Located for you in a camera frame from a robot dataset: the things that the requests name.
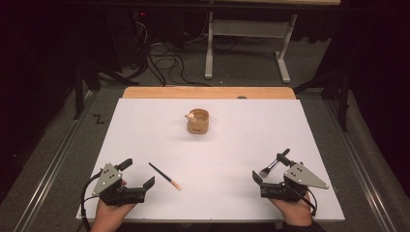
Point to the metal floor rail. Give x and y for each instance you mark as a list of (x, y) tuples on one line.
[(48, 180), (364, 180)]

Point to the person's left hand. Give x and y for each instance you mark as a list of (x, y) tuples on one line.
[(108, 216)]

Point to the black makeup brush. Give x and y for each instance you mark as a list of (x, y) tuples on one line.
[(272, 166)]

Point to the dark round table grommet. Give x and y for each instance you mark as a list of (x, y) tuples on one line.
[(241, 97)]

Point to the round wooden brush holder cup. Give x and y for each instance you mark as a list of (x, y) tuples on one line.
[(198, 127)]

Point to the thin black copper-tipped brush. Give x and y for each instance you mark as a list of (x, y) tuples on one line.
[(164, 175)]

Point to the person's right hand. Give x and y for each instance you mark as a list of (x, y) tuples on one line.
[(295, 212)]

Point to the white table cover sheet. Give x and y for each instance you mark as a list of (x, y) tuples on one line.
[(225, 180)]

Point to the white metal desk frame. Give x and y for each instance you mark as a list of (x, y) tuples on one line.
[(248, 29)]

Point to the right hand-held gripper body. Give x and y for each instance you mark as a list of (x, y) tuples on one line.
[(303, 177)]

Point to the black metal stand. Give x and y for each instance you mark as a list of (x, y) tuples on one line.
[(344, 103), (79, 93)]

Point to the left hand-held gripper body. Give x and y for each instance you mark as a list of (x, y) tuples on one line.
[(108, 180)]

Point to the dark equipment box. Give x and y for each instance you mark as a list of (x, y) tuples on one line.
[(129, 38)]

